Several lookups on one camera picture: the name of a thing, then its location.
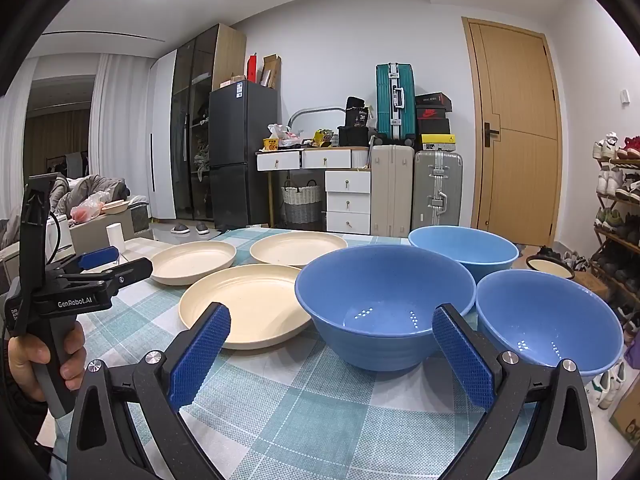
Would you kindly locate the dark glass door cabinet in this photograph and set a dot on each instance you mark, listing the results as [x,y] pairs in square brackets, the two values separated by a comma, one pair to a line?
[195,110]

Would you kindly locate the red box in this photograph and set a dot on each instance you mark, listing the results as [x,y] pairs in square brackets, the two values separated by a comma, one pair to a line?
[252,67]

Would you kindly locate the blue bowl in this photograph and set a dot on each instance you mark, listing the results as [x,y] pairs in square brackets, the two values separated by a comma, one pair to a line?
[385,305]
[545,320]
[462,250]

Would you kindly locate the cream enamel basin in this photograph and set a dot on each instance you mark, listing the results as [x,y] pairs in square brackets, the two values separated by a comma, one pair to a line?
[550,266]

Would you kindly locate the person's left forearm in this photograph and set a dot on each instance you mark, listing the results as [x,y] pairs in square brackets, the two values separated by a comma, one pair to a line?
[20,425]

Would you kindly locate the woven laundry basket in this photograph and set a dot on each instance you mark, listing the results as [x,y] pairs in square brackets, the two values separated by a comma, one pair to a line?
[301,205]

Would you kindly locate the white sheer curtain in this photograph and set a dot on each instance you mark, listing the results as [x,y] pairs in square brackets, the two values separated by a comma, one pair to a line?
[120,120]

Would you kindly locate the red plastic bag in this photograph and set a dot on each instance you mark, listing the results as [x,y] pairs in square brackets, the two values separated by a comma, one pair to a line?
[87,210]

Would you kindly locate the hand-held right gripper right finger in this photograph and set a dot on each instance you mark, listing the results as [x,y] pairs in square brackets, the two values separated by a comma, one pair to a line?
[462,360]

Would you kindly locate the open cardboard box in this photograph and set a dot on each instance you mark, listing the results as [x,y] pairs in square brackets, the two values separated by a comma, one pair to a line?
[271,72]

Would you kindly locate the grey sofa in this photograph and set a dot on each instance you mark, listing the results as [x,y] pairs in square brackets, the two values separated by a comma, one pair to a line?
[100,190]

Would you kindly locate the yellow black shoebox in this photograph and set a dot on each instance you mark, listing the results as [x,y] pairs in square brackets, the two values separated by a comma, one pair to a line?
[440,142]

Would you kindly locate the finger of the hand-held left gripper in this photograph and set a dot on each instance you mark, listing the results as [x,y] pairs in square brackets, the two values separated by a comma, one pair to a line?
[97,257]
[131,270]

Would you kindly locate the person's left hand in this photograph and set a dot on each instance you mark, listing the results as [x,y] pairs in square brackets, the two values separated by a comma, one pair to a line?
[25,360]

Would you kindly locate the cream plate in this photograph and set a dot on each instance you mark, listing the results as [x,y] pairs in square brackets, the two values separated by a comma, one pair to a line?
[245,305]
[297,249]
[192,260]

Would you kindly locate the teal suitcase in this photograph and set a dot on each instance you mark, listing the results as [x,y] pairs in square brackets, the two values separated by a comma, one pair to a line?
[390,100]

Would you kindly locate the yellow snack packets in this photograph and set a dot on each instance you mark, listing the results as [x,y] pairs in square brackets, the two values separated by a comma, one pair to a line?
[324,137]

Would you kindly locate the curved metal frame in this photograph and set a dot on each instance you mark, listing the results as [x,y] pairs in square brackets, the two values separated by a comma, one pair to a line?
[315,108]

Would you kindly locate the shoe rack with shoes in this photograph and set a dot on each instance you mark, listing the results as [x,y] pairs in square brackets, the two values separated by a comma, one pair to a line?
[617,182]

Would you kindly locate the black bag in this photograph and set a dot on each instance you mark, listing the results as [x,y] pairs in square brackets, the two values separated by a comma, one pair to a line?
[355,120]

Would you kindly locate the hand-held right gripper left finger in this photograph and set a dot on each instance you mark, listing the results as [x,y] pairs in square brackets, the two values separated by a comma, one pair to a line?
[200,360]

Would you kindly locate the small yellow box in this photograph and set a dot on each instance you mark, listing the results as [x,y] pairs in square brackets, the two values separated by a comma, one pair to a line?
[271,145]

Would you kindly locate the white drawer desk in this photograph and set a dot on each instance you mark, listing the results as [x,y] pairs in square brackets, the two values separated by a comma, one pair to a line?
[347,195]

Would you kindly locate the wooden door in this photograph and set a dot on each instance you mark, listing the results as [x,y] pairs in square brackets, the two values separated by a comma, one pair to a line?
[520,135]

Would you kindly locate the white plastic bag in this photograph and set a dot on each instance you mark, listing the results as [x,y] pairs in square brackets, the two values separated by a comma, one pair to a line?
[282,135]

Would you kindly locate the dark grey fridge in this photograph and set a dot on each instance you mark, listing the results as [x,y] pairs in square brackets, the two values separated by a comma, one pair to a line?
[242,125]

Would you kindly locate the white green sneaker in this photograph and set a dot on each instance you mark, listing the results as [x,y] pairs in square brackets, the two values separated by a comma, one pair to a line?
[607,390]

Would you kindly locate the silver suitcase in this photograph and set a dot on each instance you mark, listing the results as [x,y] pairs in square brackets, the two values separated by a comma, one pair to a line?
[437,190]

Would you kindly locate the white tall cabinet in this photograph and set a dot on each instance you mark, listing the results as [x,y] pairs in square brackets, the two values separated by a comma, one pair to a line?
[162,135]

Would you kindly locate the teal checked tablecloth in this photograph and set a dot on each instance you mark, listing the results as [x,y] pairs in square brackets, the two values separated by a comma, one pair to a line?
[300,410]

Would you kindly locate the grey slipper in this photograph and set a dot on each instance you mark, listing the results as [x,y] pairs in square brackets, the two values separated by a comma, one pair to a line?
[180,230]
[202,230]

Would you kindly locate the wooden shoe rack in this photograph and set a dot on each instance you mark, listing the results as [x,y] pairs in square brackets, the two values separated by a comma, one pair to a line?
[607,205]

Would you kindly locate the printed cardboard box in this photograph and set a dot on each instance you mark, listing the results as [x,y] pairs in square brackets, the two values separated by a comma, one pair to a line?
[627,415]

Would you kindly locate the beige suitcase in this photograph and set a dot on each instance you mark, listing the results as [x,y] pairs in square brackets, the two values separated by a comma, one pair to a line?
[392,190]

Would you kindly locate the shoes beside doormat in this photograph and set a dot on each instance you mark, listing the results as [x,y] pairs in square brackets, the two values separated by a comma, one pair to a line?
[550,251]

